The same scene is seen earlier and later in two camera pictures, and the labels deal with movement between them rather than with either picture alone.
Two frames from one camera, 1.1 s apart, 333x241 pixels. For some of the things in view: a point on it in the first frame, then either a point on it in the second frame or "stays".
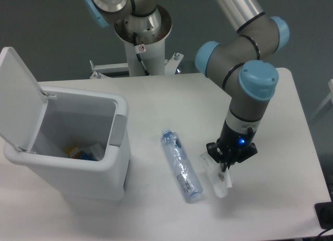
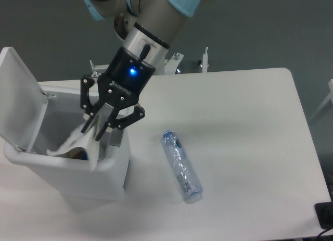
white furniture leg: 330,97 stays
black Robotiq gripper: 234,144 to 127,73
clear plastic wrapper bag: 221,180 to 86,140
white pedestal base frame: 99,71 stays
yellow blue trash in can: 74,152 stays
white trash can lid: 23,105 stays
